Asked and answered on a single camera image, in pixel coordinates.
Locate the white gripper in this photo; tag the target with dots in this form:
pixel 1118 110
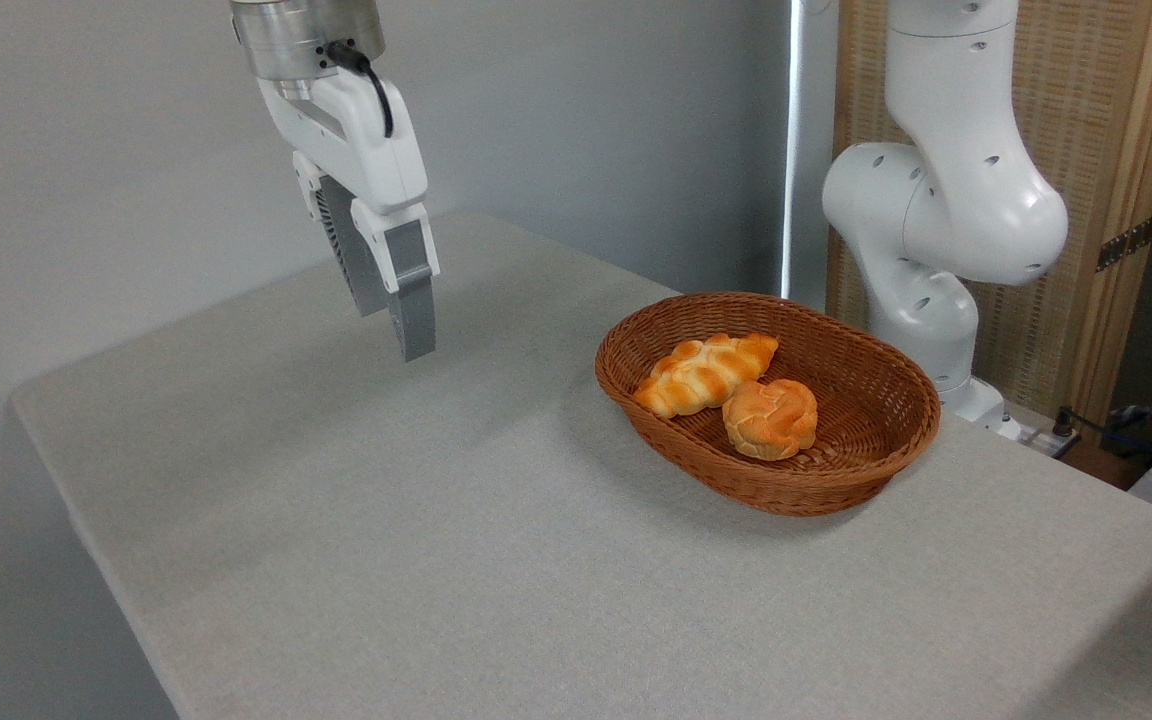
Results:
pixel 366 140

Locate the long braided bread loaf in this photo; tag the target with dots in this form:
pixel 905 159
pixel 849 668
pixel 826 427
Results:
pixel 701 375

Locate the round knotted bread roll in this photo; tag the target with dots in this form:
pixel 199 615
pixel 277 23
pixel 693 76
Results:
pixel 771 420

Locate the brown wicker basket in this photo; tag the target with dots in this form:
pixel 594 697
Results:
pixel 866 400

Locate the wooden woven folding screen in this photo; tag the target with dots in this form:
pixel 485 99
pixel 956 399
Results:
pixel 1086 120

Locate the dark metal screen hinge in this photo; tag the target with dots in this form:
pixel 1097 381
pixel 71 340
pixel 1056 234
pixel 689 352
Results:
pixel 1126 243

